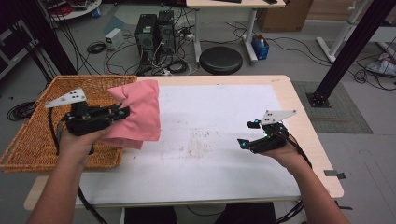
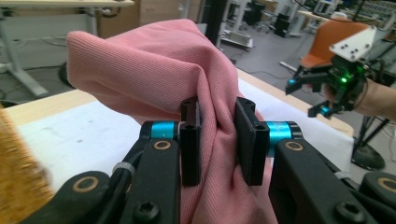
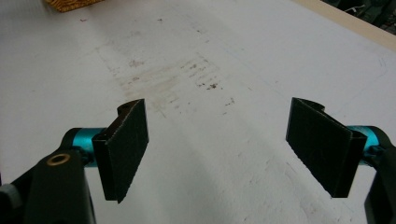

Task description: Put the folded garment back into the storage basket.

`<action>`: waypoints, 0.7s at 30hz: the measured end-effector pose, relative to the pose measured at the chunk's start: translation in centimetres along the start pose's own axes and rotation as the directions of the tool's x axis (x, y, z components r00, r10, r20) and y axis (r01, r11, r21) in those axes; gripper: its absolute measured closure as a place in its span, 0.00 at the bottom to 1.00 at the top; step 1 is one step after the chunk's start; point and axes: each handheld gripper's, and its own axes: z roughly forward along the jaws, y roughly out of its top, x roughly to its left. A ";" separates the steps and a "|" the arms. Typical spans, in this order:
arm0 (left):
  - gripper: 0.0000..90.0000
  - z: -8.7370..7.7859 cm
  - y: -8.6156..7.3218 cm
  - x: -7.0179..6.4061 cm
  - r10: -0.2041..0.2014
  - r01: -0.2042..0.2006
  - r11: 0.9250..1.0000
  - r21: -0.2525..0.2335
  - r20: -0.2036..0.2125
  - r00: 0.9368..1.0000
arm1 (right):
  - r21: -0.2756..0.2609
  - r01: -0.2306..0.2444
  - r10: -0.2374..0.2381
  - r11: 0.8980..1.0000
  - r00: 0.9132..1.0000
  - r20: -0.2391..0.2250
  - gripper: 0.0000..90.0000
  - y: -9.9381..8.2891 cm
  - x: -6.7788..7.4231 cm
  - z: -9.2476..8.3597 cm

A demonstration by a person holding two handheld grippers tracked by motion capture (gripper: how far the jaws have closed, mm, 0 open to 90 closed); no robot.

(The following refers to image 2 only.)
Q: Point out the white desk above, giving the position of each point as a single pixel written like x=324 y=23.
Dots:
x=62 y=3

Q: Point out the pink tank top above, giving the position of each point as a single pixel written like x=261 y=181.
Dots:
x=149 y=68

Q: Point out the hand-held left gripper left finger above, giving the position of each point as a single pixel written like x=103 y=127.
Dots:
x=190 y=149

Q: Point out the white table mat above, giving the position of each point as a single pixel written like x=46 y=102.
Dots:
x=77 y=137

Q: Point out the orange chair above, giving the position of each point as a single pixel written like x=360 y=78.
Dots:
x=327 y=40

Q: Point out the cardboard box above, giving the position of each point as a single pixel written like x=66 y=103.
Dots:
x=124 y=18

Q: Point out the black round stool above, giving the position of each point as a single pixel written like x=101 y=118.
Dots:
x=63 y=74

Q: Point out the wicker basket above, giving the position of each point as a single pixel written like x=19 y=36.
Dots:
x=18 y=174

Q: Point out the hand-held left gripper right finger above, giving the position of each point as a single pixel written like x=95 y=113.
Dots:
x=252 y=146

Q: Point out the white metal stand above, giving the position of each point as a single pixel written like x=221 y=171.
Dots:
x=238 y=39

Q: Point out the black metal post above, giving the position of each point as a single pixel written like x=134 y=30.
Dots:
x=216 y=21

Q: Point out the black round stand base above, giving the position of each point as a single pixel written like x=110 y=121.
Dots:
x=369 y=158

